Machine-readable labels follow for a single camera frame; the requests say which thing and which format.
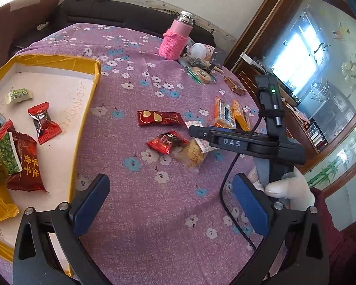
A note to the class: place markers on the white power strip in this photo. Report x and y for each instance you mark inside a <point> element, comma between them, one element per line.
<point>43,24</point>

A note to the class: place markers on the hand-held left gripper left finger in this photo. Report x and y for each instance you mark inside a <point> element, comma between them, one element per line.
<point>89,207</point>

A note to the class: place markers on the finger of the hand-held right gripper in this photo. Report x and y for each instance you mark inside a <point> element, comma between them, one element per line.
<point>201,133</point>

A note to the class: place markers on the white plastic jar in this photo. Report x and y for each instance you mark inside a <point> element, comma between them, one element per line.
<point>200,50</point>

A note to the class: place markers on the red and black snack packet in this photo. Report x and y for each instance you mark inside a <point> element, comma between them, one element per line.
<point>166,142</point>

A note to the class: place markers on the dark plastic bag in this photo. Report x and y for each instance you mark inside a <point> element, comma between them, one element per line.
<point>197,62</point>

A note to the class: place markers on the white box with yellow tape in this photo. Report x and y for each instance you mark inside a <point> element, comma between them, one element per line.
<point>56,83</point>

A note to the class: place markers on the dark red packet yellow print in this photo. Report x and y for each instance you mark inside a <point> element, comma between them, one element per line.
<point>25,166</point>

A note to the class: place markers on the small red candy packet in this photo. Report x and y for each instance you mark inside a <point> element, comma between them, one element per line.
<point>44,121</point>

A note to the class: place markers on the orange cracker packet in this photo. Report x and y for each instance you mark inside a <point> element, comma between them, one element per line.
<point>224,114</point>

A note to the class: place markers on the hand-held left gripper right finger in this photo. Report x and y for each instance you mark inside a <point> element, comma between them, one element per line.
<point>252,204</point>

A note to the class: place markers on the black sofa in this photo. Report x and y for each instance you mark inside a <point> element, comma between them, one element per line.
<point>121,12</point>

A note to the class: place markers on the green pea snack packet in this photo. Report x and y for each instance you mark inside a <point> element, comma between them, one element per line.
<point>6,153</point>

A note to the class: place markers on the white flat box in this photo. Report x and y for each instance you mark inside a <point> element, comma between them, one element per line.
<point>250,61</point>

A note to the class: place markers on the brown snack packet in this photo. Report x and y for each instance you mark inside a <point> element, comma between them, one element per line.
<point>234,86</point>

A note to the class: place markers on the orange snack bar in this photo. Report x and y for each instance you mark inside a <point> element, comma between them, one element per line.
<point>240,115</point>

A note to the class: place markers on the long dark red packet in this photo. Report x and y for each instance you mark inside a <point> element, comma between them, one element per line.
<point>160,118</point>

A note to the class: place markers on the wooden glass door cabinet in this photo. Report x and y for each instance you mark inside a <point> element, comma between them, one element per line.
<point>320,65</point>

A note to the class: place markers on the person's right forearm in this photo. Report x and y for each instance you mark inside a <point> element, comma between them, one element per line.
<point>335,237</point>

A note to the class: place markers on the green-edged cookie packet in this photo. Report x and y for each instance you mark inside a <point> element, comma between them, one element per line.
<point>201,75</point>

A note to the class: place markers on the clear pastry packet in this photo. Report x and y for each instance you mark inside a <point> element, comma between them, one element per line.
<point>192,156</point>

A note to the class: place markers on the pink bottle with knitted sleeve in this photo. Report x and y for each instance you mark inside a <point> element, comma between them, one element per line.
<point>173,41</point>

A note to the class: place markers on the person's right hand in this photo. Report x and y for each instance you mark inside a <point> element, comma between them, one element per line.
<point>296,193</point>

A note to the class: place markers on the white and green candy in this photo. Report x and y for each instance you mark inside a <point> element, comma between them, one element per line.
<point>17,95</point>

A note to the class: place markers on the purple floral tablecloth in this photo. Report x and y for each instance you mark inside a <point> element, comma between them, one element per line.
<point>151,199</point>

